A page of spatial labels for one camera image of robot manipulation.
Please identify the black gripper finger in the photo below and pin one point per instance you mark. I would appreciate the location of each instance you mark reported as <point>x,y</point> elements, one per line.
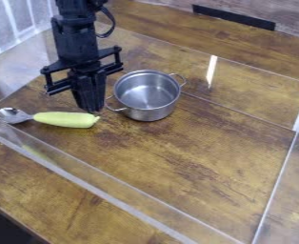
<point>82,92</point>
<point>98,81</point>

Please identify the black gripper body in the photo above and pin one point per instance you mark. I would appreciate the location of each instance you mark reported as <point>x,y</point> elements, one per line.
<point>78,53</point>

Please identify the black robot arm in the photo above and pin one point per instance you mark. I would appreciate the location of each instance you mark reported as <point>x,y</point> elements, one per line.
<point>82,9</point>

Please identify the small steel pot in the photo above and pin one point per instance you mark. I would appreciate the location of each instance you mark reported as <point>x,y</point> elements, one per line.
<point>147,94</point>

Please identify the clear acrylic enclosure wall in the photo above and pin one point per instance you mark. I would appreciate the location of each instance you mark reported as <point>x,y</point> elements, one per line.
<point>205,177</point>

